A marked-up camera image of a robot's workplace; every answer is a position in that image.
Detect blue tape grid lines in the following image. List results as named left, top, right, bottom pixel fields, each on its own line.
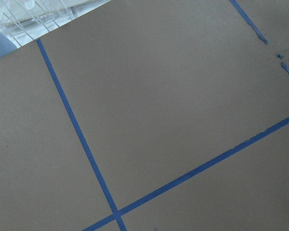
left=38, top=0, right=289, bottom=231

